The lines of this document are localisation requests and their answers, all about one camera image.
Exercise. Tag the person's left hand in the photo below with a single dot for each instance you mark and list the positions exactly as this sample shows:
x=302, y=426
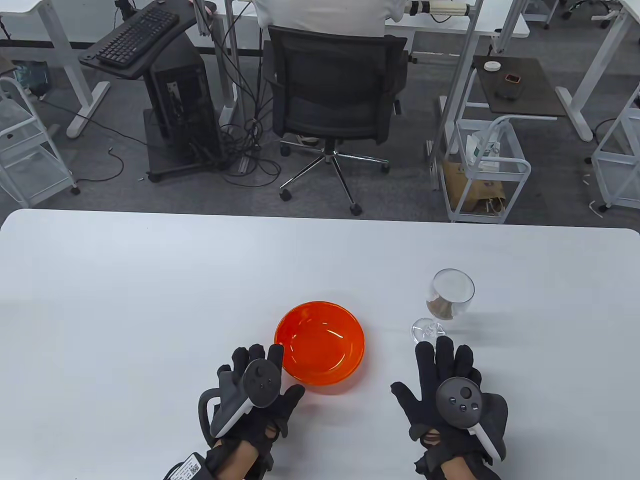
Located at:
x=272, y=415

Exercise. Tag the person's right hand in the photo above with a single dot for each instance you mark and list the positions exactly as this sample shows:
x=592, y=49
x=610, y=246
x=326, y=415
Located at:
x=425, y=395

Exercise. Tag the orange plastic bowl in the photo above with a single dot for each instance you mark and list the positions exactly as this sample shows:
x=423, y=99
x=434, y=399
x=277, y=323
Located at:
x=320, y=345

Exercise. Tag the pile of raisins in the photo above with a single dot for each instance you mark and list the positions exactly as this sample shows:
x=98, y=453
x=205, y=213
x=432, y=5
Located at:
x=441, y=307

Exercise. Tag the clear wine glass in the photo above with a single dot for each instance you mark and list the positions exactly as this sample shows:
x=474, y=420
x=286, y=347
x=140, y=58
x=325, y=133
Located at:
x=452, y=290

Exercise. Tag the person's right forearm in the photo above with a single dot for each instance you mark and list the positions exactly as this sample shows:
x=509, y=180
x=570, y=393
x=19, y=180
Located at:
x=465, y=471

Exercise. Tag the person's left forearm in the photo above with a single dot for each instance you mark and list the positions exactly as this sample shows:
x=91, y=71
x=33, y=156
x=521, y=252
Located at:
x=235, y=462

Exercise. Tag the grey and white hand controller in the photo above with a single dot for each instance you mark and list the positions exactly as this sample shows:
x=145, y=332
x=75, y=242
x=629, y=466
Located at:
x=457, y=400
x=260, y=382

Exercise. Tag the black battery pack white label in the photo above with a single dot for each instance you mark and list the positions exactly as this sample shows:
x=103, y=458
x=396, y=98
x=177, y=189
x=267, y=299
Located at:
x=182, y=470

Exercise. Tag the brown paper bag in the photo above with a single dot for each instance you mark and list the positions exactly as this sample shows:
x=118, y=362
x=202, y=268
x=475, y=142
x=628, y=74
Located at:
x=480, y=192

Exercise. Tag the white plastic packet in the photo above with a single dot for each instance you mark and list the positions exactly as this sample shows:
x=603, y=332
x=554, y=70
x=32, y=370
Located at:
x=477, y=147

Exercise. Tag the black mesh office chair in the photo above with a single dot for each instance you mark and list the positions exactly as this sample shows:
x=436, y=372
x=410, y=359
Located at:
x=335, y=85

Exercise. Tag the black computer tower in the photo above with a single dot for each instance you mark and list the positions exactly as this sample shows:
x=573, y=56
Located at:
x=185, y=100

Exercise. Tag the brown side table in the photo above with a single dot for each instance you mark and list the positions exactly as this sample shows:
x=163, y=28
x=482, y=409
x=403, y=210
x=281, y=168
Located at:
x=530, y=85

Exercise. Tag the phone in orange case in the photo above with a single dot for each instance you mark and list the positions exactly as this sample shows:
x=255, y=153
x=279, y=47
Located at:
x=512, y=78

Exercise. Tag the white round puck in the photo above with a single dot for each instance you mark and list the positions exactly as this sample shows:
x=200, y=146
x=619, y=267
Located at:
x=492, y=66

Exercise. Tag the long white desk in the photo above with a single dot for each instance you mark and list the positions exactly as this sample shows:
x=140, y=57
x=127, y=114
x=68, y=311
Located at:
x=450, y=27

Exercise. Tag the beige power strip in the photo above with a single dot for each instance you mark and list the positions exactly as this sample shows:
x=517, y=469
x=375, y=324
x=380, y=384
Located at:
x=450, y=7

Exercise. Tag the black keyboard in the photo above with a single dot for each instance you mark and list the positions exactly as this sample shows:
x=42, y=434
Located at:
x=137, y=37

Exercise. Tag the black computer cart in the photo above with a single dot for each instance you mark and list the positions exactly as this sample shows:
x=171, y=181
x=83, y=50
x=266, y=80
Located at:
x=187, y=20

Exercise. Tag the teal plastic bag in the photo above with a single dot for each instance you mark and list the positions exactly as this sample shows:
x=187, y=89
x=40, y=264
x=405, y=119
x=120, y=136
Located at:
x=30, y=75

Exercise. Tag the aluminium frame post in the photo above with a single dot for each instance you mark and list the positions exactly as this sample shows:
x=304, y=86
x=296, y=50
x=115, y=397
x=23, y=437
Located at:
x=462, y=65

